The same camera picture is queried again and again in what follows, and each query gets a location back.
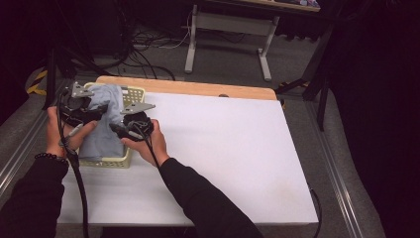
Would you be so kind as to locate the person's right hand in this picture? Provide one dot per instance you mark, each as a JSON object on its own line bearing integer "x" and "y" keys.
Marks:
{"x": 155, "y": 148}

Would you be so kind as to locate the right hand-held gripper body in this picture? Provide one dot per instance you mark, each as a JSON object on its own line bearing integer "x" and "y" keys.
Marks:
{"x": 140, "y": 124}

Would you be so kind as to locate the pale yellow plastic basket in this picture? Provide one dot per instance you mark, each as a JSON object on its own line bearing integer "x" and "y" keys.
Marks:
{"x": 133, "y": 94}

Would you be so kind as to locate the light blue tank top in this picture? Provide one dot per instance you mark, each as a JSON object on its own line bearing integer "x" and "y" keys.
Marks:
{"x": 102, "y": 142}

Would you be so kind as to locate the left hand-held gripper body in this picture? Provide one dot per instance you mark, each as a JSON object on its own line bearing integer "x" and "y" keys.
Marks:
{"x": 74, "y": 109}

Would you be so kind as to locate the colourful flat item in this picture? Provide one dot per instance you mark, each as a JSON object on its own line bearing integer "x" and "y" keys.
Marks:
{"x": 303, "y": 3}

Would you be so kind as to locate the person's left hand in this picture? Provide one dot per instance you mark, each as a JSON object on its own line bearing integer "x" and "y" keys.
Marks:
{"x": 57, "y": 139}

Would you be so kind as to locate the dark table grommet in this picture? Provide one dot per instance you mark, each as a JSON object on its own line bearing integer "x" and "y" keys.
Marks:
{"x": 223, "y": 95}

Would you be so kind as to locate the black metal stand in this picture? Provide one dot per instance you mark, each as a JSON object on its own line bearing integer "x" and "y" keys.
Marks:
{"x": 322, "y": 102}
{"x": 51, "y": 79}

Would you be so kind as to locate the aluminium floor rail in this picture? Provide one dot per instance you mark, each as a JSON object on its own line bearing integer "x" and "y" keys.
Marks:
{"x": 20, "y": 152}
{"x": 333, "y": 172}

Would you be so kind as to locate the white-framed desk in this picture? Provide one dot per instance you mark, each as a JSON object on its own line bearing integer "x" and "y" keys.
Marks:
{"x": 231, "y": 24}

